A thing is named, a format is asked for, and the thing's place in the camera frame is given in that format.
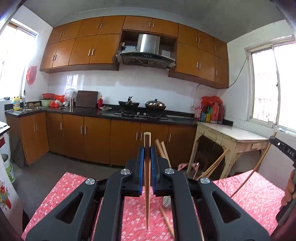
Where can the red floral tablecloth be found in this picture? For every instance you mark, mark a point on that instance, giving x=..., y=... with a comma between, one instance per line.
x=251, y=191

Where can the red bag on table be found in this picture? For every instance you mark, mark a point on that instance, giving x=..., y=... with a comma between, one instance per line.
x=210, y=100

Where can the right window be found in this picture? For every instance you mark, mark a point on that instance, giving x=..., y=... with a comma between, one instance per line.
x=263, y=110

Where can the white plastic bucket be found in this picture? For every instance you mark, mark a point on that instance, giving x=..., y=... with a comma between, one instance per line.
x=8, y=167

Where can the gas stove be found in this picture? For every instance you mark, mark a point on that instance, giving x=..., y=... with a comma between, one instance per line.
x=131, y=114

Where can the window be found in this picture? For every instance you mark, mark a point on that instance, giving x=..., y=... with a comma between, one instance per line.
x=263, y=110
x=18, y=47

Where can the green basin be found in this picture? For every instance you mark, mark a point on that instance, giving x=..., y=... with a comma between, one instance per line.
x=46, y=102

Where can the red basin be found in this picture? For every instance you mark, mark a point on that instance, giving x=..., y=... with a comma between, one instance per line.
x=48, y=95

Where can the upper wooden cabinets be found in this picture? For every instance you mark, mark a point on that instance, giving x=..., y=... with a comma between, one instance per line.
x=107, y=42

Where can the wooden cabinets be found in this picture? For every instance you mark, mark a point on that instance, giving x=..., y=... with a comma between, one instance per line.
x=92, y=137
x=107, y=42

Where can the cream old wooden table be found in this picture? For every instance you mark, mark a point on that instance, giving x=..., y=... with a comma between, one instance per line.
x=233, y=140

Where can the red plastic bag on wall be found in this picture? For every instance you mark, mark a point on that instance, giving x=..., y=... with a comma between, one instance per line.
x=31, y=75

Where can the wooden chopstick three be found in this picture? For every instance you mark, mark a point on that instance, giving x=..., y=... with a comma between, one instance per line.
x=165, y=153

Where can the wooden chopstick two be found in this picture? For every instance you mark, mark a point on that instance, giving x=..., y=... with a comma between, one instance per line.
x=216, y=167

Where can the wooden chopstick four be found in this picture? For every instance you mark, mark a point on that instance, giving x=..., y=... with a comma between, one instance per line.
x=147, y=174

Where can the red small bottle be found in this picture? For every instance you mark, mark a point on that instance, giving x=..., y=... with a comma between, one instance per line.
x=100, y=102

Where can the red thermos bottles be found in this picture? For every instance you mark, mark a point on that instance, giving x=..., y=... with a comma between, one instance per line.
x=217, y=115

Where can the lower wooden cabinets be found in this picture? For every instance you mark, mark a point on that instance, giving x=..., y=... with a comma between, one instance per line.
x=92, y=137

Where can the steel range hood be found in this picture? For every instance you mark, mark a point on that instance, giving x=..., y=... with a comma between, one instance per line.
x=147, y=50

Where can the dark cutting board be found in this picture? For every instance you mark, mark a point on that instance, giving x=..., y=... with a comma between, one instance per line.
x=86, y=99

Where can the black wok left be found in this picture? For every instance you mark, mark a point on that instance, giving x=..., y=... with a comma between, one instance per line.
x=129, y=105

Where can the flower decal white cabinet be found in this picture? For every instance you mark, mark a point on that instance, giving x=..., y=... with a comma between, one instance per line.
x=11, y=204

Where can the lidded wok right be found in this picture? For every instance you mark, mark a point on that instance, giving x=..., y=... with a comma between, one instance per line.
x=155, y=105

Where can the wooden chopstick five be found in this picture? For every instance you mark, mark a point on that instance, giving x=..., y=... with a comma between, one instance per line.
x=167, y=222

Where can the wooden chopstick one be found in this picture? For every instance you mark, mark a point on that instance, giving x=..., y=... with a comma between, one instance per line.
x=159, y=148

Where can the metal wire utensil holder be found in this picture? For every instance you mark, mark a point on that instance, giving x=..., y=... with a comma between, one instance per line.
x=180, y=181

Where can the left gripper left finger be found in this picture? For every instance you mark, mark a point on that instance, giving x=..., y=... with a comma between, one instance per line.
x=93, y=211

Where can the left window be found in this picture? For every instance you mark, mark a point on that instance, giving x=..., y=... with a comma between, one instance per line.
x=18, y=47

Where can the right hand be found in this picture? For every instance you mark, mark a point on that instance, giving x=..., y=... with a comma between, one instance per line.
x=289, y=190

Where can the yellow detergent bottle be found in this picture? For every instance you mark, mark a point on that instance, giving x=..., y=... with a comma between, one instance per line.
x=16, y=103

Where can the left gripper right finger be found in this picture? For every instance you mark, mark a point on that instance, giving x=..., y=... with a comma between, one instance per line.
x=206, y=213

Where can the wooden chopstick seven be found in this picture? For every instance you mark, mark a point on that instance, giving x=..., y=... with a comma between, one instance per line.
x=254, y=170

